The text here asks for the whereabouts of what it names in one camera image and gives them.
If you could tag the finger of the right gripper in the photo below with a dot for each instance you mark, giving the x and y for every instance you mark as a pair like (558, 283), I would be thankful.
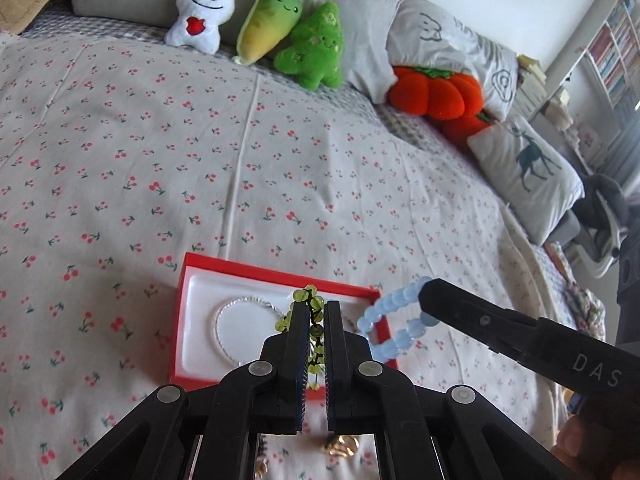
(503, 331)

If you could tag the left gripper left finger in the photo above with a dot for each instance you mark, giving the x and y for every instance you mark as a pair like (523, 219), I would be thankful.
(282, 409)

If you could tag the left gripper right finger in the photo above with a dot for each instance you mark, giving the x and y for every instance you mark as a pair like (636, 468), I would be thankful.
(346, 408)

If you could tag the red jewelry box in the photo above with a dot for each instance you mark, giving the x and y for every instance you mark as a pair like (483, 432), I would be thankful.
(226, 310)

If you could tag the person's right hand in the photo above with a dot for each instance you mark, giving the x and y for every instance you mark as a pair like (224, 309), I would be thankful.
(580, 445)

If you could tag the deer print pillow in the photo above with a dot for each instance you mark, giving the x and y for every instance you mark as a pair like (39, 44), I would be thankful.
(528, 173)

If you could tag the office chair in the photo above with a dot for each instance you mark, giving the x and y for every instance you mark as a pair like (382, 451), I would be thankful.
(601, 219)

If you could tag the orange pumpkin plush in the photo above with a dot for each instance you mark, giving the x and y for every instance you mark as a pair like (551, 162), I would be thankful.
(442, 95)
(458, 131)

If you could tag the stack of books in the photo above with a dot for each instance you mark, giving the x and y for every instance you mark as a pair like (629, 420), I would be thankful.
(531, 92)

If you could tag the cherry print bedsheet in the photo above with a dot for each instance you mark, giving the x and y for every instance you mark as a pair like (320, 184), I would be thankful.
(119, 157)

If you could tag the green tree plush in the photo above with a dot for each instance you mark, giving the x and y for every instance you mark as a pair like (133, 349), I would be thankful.
(316, 46)

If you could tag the white bookshelf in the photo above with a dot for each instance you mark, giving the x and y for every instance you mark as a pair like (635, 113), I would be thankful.
(605, 44)

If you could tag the white doodle pillow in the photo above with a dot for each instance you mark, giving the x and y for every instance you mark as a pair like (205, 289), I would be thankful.
(425, 35)

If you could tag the yellow green carrot plush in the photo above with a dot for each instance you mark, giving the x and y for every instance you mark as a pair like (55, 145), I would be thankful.
(268, 22)

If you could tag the white ghost plush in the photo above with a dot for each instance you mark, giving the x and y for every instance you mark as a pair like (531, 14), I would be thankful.
(198, 23)

